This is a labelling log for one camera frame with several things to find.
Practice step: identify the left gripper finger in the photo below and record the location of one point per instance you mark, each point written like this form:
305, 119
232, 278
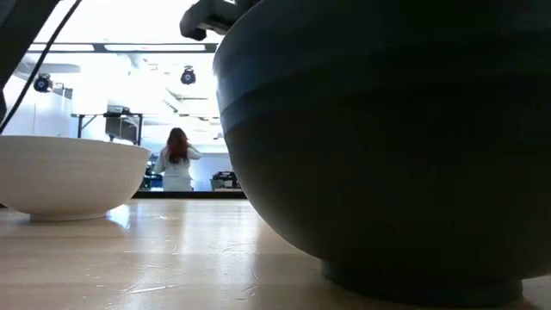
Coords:
211, 17

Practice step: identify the white bowl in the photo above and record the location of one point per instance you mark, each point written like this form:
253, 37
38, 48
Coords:
64, 172

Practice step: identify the black metal table frame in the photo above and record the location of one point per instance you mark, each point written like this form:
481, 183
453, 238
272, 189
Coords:
189, 195

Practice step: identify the black frame workstation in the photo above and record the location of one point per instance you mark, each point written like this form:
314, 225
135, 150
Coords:
122, 127

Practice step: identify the person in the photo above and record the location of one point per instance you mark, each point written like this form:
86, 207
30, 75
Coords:
176, 172

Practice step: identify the black bowl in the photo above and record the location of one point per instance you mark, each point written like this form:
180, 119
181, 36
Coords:
275, 43
387, 194

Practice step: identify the black round spotlight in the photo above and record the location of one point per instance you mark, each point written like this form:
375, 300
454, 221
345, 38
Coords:
42, 83
188, 76

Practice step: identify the blue storage shelf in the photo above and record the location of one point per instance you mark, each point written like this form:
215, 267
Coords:
148, 178

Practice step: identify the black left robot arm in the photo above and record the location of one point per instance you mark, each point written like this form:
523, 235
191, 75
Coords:
17, 21

